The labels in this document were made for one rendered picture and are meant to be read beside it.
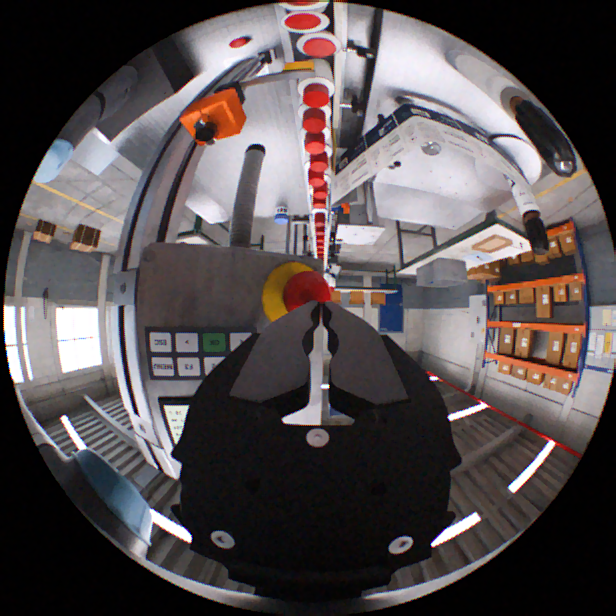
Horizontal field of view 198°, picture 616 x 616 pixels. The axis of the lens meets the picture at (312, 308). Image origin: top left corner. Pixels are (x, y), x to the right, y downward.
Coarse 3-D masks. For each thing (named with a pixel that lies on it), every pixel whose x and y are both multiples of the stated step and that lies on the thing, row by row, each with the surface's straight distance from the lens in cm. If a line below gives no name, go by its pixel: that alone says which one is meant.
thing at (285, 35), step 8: (280, 8) 38; (280, 16) 38; (280, 32) 38; (288, 32) 38; (288, 40) 38; (288, 48) 38; (288, 56) 39; (296, 80) 41; (296, 88) 41; (296, 96) 42; (296, 104) 43; (296, 112) 44; (296, 120) 46
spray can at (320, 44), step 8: (320, 32) 30; (328, 32) 38; (304, 40) 29; (312, 40) 25; (320, 40) 25; (328, 40) 26; (336, 40) 29; (304, 48) 26; (312, 48) 25; (320, 48) 26; (328, 48) 25; (336, 48) 30; (312, 56) 26; (320, 56) 26
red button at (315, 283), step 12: (300, 276) 15; (312, 276) 15; (288, 288) 14; (300, 288) 14; (312, 288) 14; (324, 288) 15; (288, 300) 14; (300, 300) 14; (312, 300) 14; (324, 300) 15; (288, 312) 15
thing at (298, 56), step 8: (328, 8) 46; (328, 16) 46; (296, 40) 46; (296, 48) 46; (296, 56) 47; (304, 56) 47; (328, 56) 47; (304, 144) 62; (328, 200) 88; (328, 208) 95
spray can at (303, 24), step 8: (288, 16) 25; (296, 16) 25; (304, 16) 25; (312, 16) 25; (320, 16) 29; (280, 24) 30; (288, 24) 25; (296, 24) 25; (304, 24) 25; (312, 24) 25; (320, 24) 29; (328, 24) 30; (296, 32) 30; (304, 32) 29; (312, 32) 30
